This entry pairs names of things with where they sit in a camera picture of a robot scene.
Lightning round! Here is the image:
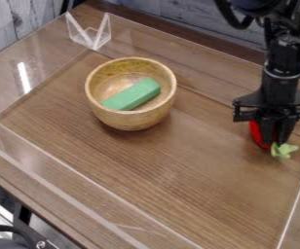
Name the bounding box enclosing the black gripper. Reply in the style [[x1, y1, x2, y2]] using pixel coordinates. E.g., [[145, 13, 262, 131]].
[[232, 89, 300, 146]]

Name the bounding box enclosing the red plush strawberry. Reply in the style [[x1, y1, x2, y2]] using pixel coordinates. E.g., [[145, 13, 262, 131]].
[[248, 120, 300, 160]]

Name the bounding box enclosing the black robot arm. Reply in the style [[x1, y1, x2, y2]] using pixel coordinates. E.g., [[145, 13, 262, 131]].
[[214, 0, 300, 149]]

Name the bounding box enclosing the green rectangular block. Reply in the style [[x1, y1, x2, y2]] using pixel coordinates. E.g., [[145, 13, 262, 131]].
[[101, 78, 162, 111]]

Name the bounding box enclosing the wooden bowl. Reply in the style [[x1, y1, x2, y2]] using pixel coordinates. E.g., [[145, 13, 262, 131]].
[[85, 56, 177, 130]]

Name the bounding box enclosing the clear acrylic tray wall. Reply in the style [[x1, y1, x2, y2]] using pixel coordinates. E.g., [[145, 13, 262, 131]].
[[0, 18, 300, 249]]

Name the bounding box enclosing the clear acrylic corner bracket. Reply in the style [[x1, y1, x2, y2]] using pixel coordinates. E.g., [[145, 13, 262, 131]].
[[66, 12, 111, 51]]

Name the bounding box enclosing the black table leg bracket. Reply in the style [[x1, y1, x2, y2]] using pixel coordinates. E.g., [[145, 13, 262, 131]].
[[12, 202, 73, 249]]

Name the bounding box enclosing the black cable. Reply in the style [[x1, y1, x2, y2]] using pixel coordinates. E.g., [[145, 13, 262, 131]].
[[0, 225, 33, 249]]

